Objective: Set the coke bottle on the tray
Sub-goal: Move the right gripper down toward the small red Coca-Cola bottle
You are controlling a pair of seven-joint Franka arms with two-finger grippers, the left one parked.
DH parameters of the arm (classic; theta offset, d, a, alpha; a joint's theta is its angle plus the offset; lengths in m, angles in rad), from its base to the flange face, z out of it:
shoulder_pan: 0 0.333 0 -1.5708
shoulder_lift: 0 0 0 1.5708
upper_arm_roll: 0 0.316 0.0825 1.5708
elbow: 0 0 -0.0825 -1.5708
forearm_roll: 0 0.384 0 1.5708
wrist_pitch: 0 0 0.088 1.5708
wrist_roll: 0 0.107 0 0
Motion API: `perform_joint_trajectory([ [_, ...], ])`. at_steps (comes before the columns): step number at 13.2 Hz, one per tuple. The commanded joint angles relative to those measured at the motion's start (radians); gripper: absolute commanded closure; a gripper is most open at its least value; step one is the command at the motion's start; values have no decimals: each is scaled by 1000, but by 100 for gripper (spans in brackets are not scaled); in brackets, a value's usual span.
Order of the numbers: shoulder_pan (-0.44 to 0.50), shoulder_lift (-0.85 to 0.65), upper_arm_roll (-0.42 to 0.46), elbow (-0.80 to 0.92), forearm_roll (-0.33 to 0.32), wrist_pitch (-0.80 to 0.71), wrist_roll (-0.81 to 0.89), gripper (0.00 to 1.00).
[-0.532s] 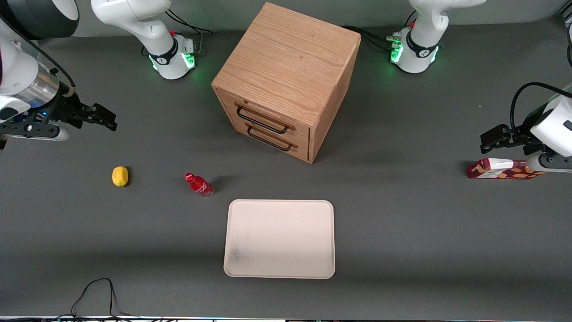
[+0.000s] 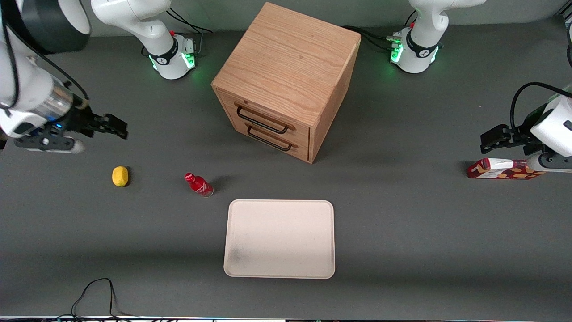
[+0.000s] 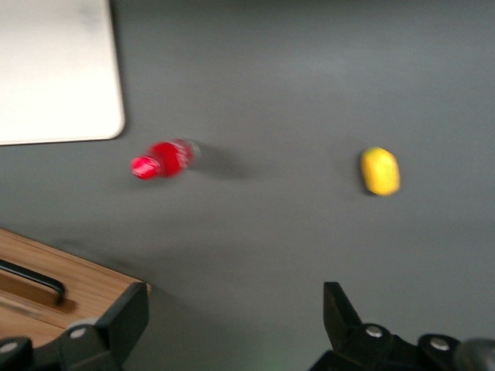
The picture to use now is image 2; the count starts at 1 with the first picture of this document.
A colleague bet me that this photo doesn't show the beige plastic tray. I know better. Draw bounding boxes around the beige plastic tray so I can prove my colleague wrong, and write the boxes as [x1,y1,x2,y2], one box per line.
[223,199,336,280]

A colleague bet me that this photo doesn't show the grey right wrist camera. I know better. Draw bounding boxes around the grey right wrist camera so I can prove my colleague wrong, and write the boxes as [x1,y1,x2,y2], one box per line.
[13,134,85,155]

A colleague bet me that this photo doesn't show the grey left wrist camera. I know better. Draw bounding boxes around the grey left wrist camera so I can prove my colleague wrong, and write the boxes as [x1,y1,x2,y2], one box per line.
[526,152,572,174]

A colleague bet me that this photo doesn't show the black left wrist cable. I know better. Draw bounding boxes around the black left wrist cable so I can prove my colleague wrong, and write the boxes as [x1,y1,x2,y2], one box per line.
[510,82,572,131]

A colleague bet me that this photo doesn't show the thin black looped cable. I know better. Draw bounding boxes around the thin black looped cable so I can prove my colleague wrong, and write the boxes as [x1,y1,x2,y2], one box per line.
[71,278,132,321]

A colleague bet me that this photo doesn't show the red coke bottle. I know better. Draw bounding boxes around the red coke bottle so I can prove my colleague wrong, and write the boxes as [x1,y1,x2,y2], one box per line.
[185,173,214,198]

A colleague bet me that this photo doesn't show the yellow lemon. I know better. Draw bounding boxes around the yellow lemon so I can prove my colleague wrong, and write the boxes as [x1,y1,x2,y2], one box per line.
[112,166,130,187]

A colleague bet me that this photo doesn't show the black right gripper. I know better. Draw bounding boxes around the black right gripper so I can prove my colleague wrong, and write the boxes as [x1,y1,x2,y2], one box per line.
[60,99,129,140]

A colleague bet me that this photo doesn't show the black arm base cables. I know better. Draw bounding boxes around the black arm base cables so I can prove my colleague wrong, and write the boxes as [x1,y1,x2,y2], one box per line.
[342,25,403,52]
[165,9,214,55]

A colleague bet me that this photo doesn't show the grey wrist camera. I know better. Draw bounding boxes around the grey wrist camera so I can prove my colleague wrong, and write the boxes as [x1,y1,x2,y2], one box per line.
[526,152,572,174]
[13,134,85,155]

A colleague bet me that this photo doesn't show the wooden drawer cabinet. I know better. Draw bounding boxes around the wooden drawer cabinet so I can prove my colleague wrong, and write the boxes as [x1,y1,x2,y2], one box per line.
[211,2,362,164]

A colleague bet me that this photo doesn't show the black left arm base cables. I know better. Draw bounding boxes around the black left arm base cables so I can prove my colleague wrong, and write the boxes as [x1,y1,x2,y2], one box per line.
[342,25,403,52]

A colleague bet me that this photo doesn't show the black right arm base cables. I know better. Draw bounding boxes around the black right arm base cables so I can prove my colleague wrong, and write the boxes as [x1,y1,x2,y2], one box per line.
[165,9,214,55]

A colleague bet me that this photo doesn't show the red snack box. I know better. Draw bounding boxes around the red snack box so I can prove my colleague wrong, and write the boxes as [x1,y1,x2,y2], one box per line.
[467,158,547,180]

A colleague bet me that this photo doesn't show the black metal drawer handle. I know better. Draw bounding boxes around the black metal drawer handle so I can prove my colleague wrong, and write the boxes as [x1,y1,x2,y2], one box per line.
[245,123,299,152]
[234,102,296,135]

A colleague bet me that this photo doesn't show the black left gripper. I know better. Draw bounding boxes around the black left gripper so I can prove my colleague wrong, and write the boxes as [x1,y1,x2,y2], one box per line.
[480,104,548,155]

